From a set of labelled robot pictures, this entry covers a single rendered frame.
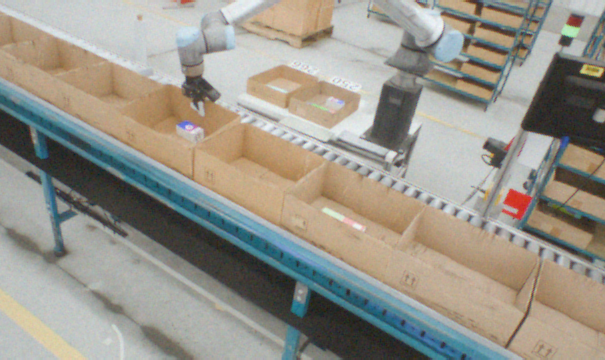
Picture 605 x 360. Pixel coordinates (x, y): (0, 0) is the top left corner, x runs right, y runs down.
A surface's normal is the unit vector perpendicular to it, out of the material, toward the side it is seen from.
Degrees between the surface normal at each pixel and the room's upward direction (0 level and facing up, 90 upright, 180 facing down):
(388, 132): 90
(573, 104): 94
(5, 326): 0
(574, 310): 89
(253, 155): 89
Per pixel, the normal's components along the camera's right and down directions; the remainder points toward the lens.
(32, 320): 0.16, -0.81
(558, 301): -0.51, 0.40
